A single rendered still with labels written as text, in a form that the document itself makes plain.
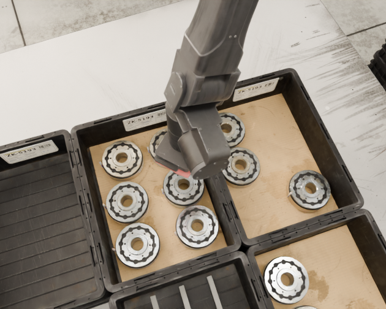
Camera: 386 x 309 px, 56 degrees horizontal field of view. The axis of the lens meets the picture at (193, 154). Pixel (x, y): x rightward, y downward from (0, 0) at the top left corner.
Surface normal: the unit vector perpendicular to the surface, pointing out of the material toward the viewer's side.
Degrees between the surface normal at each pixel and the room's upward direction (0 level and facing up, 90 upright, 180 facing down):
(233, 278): 0
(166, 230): 0
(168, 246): 0
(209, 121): 19
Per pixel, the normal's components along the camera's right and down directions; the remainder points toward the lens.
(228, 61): 0.44, 0.75
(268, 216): 0.03, -0.39
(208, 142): 0.34, -0.42
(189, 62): -0.84, 0.24
